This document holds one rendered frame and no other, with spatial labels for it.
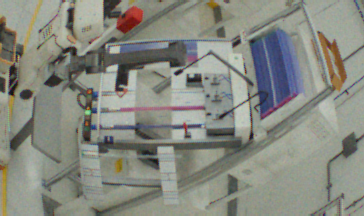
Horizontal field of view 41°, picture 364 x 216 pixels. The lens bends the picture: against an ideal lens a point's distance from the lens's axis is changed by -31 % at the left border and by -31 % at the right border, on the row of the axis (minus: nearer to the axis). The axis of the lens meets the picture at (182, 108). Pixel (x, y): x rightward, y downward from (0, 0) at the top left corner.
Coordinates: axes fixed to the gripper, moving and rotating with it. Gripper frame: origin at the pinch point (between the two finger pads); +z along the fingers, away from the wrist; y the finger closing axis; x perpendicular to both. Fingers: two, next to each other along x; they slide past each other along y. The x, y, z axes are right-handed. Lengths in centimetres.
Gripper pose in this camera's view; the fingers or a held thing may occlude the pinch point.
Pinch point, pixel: (121, 88)
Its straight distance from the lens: 326.0
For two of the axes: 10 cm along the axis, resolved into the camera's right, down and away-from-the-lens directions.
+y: 0.0, -7.8, 6.2
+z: -1.1, 6.2, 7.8
